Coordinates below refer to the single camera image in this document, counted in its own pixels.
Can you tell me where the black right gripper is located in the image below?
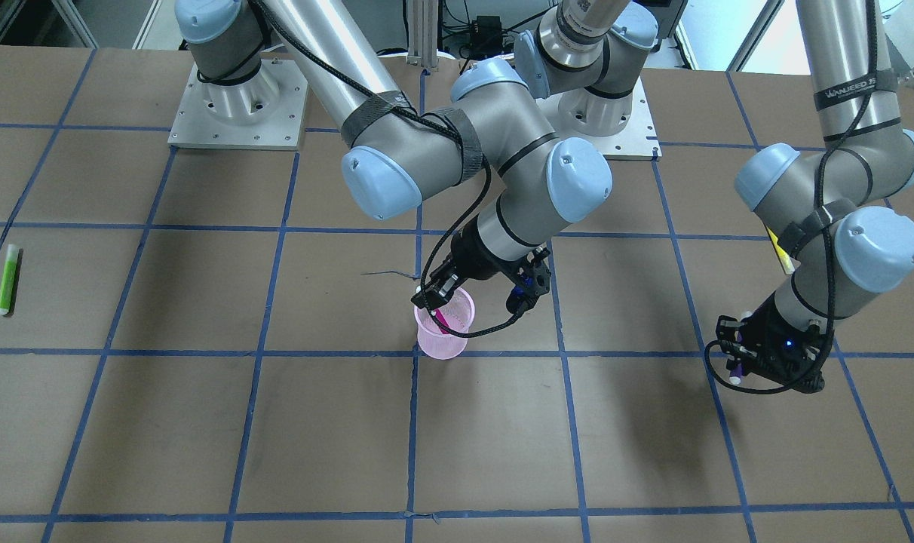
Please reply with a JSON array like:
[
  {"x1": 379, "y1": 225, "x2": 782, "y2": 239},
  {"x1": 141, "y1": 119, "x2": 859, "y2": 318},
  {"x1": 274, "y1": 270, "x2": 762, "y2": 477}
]
[{"x1": 413, "y1": 222, "x2": 551, "y2": 318}]

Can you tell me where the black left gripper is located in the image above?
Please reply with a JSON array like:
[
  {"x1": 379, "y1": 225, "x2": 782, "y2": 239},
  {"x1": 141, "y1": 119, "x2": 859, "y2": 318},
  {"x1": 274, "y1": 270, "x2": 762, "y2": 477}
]
[{"x1": 715, "y1": 296, "x2": 832, "y2": 394}]

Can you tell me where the purple marker pen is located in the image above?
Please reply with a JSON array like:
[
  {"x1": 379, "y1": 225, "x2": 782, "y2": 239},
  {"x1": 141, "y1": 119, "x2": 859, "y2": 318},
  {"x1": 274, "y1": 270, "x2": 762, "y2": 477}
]
[{"x1": 728, "y1": 311, "x2": 753, "y2": 386}]

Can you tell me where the pink marker pen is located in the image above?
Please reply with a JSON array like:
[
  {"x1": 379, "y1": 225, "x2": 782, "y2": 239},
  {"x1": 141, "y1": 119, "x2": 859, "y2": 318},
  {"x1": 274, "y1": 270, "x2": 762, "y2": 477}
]
[{"x1": 428, "y1": 308, "x2": 450, "y2": 336}]

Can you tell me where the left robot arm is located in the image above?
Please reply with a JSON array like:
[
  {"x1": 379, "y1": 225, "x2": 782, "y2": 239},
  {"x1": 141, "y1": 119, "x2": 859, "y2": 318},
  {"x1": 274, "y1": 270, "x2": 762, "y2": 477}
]
[{"x1": 514, "y1": 1, "x2": 914, "y2": 393}]

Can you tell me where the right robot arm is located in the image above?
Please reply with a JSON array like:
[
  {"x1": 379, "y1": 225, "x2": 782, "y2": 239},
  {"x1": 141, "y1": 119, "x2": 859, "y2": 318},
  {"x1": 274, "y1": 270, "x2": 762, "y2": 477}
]
[{"x1": 174, "y1": 1, "x2": 612, "y2": 316}]

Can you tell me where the pink mesh cup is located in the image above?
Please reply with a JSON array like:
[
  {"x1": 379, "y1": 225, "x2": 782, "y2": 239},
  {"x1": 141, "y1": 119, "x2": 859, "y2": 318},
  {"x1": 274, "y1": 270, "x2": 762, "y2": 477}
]
[{"x1": 414, "y1": 285, "x2": 477, "y2": 360}]

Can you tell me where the yellow marker pen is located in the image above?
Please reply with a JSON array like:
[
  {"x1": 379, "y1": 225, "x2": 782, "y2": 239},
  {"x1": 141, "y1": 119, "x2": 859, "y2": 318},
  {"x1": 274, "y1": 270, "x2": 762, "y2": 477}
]
[{"x1": 766, "y1": 226, "x2": 797, "y2": 276}]

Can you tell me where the green marker pen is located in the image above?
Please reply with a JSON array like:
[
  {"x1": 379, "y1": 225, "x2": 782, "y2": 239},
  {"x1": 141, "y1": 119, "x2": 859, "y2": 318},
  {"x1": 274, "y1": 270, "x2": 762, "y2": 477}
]
[{"x1": 0, "y1": 244, "x2": 20, "y2": 317}]

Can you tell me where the aluminium frame post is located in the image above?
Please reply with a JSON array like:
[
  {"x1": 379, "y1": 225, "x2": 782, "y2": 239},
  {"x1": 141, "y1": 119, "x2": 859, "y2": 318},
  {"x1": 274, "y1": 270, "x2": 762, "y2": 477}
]
[{"x1": 405, "y1": 0, "x2": 442, "y2": 72}]

